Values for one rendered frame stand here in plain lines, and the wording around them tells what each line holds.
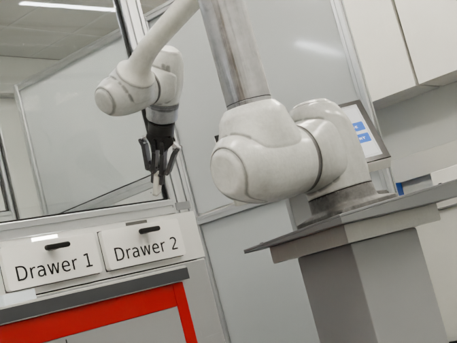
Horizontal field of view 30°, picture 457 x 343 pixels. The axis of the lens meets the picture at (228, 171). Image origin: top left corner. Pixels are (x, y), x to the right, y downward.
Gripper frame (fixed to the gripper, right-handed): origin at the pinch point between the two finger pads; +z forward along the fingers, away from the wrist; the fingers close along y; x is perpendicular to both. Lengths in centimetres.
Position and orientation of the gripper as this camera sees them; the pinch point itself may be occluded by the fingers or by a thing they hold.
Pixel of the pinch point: (157, 183)
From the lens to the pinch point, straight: 248.6
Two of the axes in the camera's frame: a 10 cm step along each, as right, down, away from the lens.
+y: -9.3, -2.4, 2.6
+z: -1.0, 8.9, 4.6
